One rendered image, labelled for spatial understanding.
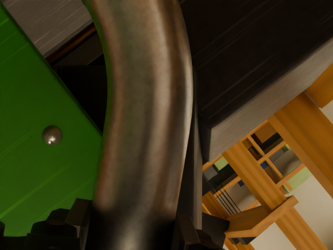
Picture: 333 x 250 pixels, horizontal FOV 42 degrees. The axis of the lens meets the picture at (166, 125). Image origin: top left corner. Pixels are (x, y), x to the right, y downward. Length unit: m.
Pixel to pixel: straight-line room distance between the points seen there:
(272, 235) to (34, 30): 9.03
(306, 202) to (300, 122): 8.86
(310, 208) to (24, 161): 9.68
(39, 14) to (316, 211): 9.41
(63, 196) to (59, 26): 0.55
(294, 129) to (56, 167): 0.82
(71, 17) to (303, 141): 0.57
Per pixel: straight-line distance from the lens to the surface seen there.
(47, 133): 0.25
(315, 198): 9.95
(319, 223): 9.92
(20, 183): 0.26
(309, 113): 1.04
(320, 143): 1.03
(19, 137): 0.25
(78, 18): 0.79
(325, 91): 0.95
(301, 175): 9.31
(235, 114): 0.31
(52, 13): 0.74
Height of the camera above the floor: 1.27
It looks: 10 degrees down
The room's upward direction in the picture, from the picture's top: 142 degrees clockwise
